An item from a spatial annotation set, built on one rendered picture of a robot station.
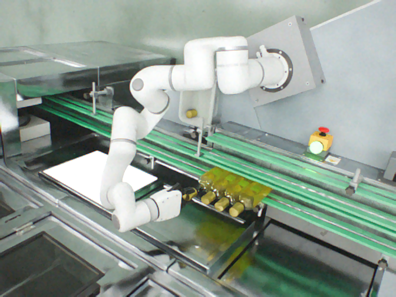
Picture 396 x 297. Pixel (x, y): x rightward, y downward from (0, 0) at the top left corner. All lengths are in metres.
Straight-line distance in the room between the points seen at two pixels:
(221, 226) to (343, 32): 0.82
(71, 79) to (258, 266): 1.32
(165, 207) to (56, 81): 1.01
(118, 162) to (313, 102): 0.76
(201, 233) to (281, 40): 0.74
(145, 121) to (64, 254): 0.52
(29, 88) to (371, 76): 1.46
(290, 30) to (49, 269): 1.11
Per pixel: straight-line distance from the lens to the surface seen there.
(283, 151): 1.37
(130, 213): 1.10
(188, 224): 1.34
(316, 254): 1.41
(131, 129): 1.16
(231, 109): 1.57
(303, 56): 1.28
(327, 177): 1.29
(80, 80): 2.02
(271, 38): 1.33
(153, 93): 1.17
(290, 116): 1.46
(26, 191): 1.61
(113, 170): 1.20
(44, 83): 1.89
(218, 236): 1.31
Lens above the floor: 2.09
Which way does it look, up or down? 51 degrees down
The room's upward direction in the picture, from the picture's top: 117 degrees counter-clockwise
